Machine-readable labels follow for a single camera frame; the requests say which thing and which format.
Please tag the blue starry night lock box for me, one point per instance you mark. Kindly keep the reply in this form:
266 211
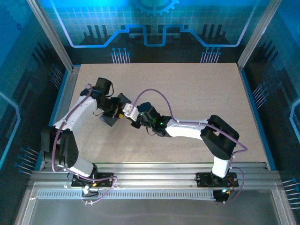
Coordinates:
110 120

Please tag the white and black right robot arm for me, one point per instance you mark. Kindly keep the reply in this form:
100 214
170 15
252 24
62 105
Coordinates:
185 129

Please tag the grey metal platform panel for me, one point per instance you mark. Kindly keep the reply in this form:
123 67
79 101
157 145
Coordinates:
152 211

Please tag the black connector box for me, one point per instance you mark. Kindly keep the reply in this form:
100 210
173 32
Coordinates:
220 197

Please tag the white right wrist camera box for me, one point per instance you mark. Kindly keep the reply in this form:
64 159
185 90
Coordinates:
130 111

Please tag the aluminium side rail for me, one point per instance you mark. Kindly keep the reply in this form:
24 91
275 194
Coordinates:
66 93

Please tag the aluminium cross rail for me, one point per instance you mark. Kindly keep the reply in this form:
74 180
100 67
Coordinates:
152 175

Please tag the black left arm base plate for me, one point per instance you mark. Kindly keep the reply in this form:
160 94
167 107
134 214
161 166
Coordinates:
105 179

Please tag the aluminium frame post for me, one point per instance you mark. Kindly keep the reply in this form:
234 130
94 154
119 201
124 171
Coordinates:
257 35
54 37

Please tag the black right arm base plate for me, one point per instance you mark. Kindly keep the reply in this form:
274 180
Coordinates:
204 180

